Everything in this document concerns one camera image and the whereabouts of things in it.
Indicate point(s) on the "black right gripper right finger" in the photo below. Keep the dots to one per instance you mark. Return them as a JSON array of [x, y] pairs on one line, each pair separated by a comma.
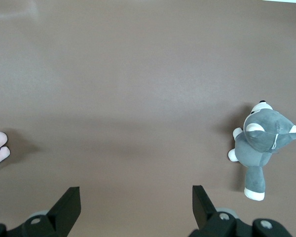
[[204, 212]]

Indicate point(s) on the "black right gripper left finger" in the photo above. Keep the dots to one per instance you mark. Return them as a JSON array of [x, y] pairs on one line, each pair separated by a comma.
[[64, 212]]

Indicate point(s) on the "grey white wolf plush toy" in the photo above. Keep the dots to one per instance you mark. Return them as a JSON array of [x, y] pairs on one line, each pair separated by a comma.
[[259, 145]]

